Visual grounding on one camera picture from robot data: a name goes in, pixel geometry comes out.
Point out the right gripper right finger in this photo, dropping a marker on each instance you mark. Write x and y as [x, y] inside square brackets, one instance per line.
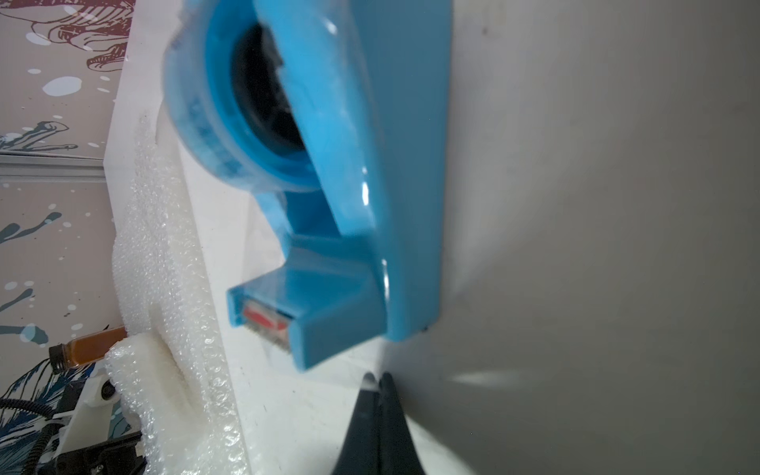
[397, 452]

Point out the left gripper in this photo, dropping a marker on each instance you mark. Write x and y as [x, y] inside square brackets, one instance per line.
[113, 457]

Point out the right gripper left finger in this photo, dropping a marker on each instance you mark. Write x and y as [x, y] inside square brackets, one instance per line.
[360, 452]

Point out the bubble wrap sheet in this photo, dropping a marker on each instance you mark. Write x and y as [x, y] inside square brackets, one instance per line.
[171, 370]

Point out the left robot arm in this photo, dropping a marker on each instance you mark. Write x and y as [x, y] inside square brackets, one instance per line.
[43, 440]

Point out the orange spice jar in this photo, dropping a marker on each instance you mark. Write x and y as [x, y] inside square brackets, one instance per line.
[84, 350]

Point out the blue tape dispenser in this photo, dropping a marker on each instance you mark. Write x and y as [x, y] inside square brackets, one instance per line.
[333, 116]

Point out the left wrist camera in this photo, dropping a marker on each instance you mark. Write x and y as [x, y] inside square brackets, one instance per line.
[89, 422]

